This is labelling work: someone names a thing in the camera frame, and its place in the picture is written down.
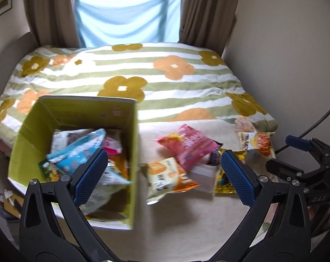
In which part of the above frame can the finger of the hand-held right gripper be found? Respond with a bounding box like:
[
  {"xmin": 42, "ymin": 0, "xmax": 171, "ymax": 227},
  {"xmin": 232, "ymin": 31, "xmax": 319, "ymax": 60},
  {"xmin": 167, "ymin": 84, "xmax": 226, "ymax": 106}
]
[
  {"xmin": 266, "ymin": 158, "xmax": 305, "ymax": 184},
  {"xmin": 286, "ymin": 135, "xmax": 322, "ymax": 154}
]

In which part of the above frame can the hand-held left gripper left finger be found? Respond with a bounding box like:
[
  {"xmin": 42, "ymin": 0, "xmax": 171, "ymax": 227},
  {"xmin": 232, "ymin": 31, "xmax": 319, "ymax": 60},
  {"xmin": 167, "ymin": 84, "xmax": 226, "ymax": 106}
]
[{"xmin": 19, "ymin": 148, "xmax": 109, "ymax": 262}]

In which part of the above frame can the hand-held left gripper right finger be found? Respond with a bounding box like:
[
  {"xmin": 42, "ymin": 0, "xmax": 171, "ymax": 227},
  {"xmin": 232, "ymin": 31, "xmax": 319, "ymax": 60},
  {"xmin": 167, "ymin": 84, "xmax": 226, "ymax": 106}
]
[{"xmin": 221, "ymin": 150, "xmax": 311, "ymax": 262}]

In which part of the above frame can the yellow snack packet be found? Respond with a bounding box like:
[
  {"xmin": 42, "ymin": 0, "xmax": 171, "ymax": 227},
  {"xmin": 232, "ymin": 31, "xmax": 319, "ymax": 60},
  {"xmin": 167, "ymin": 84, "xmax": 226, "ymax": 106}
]
[{"xmin": 213, "ymin": 148, "xmax": 250, "ymax": 195}]

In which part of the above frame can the grey white snack packet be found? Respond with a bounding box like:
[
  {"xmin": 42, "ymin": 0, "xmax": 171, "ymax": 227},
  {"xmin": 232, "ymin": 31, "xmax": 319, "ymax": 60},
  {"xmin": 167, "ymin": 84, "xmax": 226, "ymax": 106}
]
[{"xmin": 79, "ymin": 164, "xmax": 133, "ymax": 216}]

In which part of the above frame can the light blue snack packet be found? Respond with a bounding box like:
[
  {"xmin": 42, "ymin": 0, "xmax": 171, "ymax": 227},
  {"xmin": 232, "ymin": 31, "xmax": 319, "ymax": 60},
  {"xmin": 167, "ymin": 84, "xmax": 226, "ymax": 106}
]
[{"xmin": 46, "ymin": 129, "xmax": 107, "ymax": 174}]

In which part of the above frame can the dark purple snack packet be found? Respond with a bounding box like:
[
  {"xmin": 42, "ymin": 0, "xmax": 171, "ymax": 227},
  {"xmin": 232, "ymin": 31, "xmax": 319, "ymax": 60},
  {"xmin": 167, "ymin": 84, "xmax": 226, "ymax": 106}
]
[{"xmin": 210, "ymin": 147, "xmax": 223, "ymax": 167}]

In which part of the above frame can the white small box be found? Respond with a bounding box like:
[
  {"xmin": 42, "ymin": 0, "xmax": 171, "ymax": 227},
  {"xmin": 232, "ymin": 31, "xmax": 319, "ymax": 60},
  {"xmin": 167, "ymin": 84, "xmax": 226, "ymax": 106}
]
[{"xmin": 187, "ymin": 162, "xmax": 223, "ymax": 194}]

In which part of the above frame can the orange snack bag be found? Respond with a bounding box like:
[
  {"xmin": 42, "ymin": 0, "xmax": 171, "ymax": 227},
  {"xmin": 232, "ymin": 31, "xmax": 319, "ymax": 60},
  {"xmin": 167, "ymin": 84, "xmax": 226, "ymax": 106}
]
[{"xmin": 237, "ymin": 131, "xmax": 276, "ymax": 160}]

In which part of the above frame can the dark green snack packet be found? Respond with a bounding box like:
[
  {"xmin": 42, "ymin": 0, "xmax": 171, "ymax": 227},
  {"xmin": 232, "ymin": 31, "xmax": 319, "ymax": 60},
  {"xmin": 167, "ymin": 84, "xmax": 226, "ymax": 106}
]
[{"xmin": 39, "ymin": 160, "xmax": 66, "ymax": 183}]

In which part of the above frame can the pink orange snack packet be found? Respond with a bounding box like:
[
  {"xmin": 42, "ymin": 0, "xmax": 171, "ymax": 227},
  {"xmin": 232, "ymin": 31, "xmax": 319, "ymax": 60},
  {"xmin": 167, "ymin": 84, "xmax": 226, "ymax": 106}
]
[{"xmin": 155, "ymin": 124, "xmax": 223, "ymax": 171}]

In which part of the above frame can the green cardboard box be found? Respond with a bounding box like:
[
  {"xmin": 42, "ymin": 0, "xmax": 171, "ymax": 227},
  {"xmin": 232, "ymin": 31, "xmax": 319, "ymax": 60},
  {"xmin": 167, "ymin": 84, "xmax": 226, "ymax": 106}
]
[{"xmin": 7, "ymin": 95, "xmax": 140, "ymax": 230}]

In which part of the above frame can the white orange snack packet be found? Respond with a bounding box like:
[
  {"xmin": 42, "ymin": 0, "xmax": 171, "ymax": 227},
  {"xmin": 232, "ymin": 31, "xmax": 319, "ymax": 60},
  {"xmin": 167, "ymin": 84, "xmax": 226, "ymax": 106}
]
[{"xmin": 142, "ymin": 157, "xmax": 201, "ymax": 205}]

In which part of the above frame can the person's right hand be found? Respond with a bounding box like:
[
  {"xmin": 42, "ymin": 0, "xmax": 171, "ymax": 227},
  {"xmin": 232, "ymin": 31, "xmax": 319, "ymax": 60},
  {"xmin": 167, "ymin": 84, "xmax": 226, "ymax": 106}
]
[{"xmin": 308, "ymin": 205, "xmax": 329, "ymax": 226}]

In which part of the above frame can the cream floral tablecloth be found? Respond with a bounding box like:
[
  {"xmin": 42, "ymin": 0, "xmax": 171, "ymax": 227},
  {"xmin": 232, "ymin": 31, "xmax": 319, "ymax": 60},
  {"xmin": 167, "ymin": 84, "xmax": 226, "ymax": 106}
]
[{"xmin": 86, "ymin": 116, "xmax": 280, "ymax": 262}]

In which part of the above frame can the stack of books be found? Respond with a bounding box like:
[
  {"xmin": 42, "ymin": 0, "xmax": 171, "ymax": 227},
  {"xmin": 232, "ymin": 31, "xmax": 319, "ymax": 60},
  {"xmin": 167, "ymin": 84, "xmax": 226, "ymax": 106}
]
[{"xmin": 0, "ymin": 190, "xmax": 25, "ymax": 219}]

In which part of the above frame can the pink folded bedsheet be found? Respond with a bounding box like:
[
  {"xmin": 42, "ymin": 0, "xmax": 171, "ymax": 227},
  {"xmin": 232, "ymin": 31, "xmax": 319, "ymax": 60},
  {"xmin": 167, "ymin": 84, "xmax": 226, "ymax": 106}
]
[{"xmin": 0, "ymin": 138, "xmax": 12, "ymax": 156}]

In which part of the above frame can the flowered striped blanket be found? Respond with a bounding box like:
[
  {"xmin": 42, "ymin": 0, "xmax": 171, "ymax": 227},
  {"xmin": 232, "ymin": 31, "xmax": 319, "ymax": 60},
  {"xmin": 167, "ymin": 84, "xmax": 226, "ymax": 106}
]
[{"xmin": 0, "ymin": 42, "xmax": 279, "ymax": 142}]

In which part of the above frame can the grey bed headboard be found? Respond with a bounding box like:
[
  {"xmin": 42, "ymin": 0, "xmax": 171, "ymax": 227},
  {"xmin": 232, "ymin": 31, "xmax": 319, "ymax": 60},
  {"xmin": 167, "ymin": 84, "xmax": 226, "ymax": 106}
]
[{"xmin": 0, "ymin": 31, "xmax": 40, "ymax": 107}]

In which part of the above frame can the light blue cloth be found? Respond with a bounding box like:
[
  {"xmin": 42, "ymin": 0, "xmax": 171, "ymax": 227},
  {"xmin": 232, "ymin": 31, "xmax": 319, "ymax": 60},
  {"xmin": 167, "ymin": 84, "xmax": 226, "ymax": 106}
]
[{"xmin": 73, "ymin": 0, "xmax": 183, "ymax": 48}]

